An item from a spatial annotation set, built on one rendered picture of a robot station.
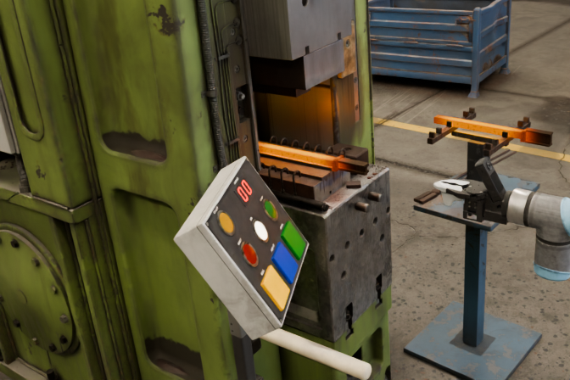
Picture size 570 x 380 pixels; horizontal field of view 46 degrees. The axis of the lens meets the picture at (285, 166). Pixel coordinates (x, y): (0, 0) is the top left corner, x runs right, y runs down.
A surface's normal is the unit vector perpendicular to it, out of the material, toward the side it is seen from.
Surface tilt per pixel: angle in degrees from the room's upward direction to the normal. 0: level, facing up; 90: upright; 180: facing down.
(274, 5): 90
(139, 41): 89
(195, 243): 90
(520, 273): 0
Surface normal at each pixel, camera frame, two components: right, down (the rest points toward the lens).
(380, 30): -0.58, 0.36
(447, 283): -0.08, -0.91
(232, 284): -0.20, 0.41
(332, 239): 0.80, 0.18
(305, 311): -0.46, -0.43
